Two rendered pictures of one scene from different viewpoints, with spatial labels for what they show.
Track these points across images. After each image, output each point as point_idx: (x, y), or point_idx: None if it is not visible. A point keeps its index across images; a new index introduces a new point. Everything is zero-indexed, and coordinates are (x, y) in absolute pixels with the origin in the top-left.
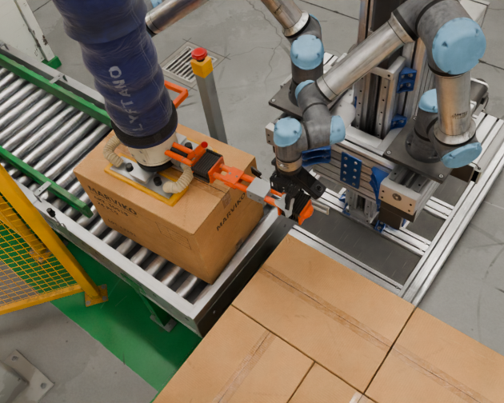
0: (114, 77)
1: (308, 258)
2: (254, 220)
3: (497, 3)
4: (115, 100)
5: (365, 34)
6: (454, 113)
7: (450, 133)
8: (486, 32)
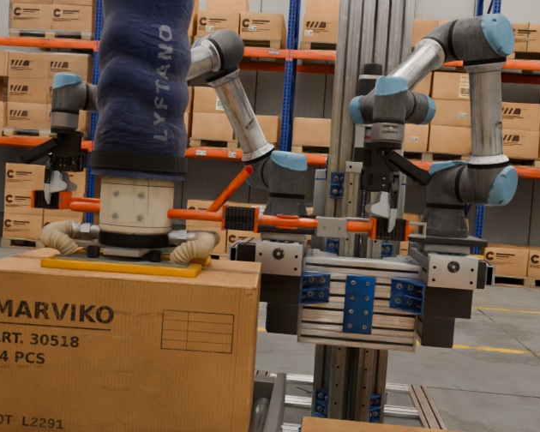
0: (163, 39)
1: (356, 429)
2: (252, 398)
3: (302, 347)
4: (148, 79)
5: (337, 152)
6: (497, 121)
7: (494, 151)
8: (309, 362)
